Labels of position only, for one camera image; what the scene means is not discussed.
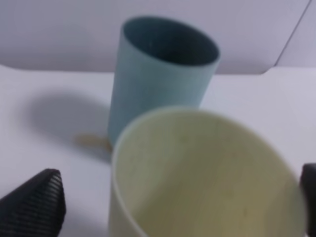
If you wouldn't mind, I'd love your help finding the pale yellow plastic cup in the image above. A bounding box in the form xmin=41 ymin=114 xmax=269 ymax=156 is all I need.
xmin=108 ymin=108 xmax=307 ymax=237

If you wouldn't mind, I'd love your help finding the teal plastic cup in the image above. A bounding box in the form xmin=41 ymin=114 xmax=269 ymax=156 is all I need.
xmin=107 ymin=16 xmax=221 ymax=145

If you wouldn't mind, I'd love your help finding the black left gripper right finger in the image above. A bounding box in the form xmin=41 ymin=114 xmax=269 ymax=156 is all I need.
xmin=300 ymin=163 xmax=316 ymax=237

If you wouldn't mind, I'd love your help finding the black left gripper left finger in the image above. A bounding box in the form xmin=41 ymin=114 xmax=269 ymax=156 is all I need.
xmin=0 ymin=169 xmax=66 ymax=237

